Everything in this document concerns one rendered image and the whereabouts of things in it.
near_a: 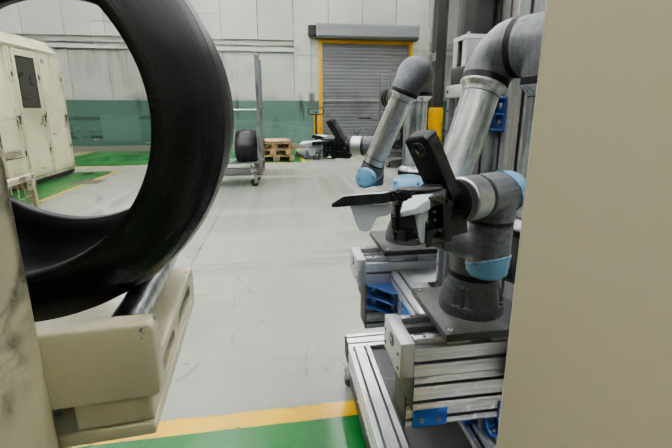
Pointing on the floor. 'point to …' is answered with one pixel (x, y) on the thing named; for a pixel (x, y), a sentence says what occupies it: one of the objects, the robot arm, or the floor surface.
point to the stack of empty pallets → (279, 150)
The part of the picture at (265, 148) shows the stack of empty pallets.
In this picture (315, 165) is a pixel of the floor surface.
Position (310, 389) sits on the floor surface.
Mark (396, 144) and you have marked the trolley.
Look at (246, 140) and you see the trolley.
